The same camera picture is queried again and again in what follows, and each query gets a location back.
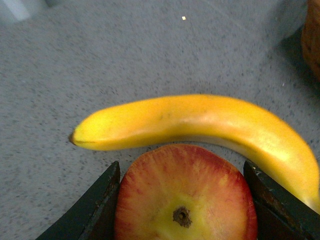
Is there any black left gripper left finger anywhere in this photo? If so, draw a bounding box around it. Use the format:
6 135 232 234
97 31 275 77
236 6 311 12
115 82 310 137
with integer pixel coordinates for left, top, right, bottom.
37 161 121 240

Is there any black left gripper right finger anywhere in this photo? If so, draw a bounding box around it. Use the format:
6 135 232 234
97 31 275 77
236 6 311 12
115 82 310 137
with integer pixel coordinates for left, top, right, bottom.
243 160 320 240

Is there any large red yellow apple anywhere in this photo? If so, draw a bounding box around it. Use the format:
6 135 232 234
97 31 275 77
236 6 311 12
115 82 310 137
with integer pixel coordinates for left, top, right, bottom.
114 144 258 240

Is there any large yellow banana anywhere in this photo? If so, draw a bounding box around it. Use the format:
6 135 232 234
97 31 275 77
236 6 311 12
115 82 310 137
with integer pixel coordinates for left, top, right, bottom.
69 94 320 212

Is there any right brown wicker basket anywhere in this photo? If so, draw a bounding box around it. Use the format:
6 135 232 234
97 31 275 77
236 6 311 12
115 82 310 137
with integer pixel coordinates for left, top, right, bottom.
301 0 320 82

